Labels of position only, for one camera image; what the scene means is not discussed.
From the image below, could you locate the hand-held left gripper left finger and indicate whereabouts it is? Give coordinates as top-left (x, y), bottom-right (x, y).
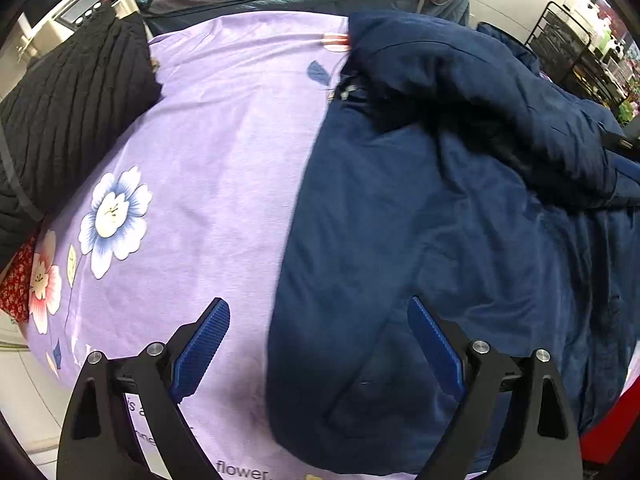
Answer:
top-left (56, 297), bottom-right (232, 480)

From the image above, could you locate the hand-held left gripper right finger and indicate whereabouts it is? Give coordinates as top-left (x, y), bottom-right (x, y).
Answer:
top-left (407, 296), bottom-right (585, 480)

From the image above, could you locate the navy blue jacket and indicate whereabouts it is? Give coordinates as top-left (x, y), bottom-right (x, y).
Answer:
top-left (266, 10), bottom-right (640, 477)

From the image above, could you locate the display of colourful goods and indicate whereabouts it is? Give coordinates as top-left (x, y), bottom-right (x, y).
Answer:
top-left (575, 0), bottom-right (640, 128)

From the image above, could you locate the purple floral bedsheet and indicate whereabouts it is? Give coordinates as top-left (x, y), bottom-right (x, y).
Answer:
top-left (22, 12), bottom-right (421, 480)

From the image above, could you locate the plain red cloth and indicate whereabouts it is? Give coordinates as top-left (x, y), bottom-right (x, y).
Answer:
top-left (580, 365), bottom-right (640, 467)

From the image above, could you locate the red patterned cloth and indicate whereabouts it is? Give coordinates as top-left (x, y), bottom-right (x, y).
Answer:
top-left (0, 232), bottom-right (42, 324)

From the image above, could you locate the black ribbed knit garment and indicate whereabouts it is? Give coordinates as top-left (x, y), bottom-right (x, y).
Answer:
top-left (0, 7), bottom-right (164, 272)

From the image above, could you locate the white machine with monitor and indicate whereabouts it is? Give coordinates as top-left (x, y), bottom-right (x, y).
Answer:
top-left (15, 0), bottom-right (137, 63)

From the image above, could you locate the black wire rack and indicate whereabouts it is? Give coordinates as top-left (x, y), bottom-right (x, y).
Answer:
top-left (525, 0), bottom-right (640, 111)

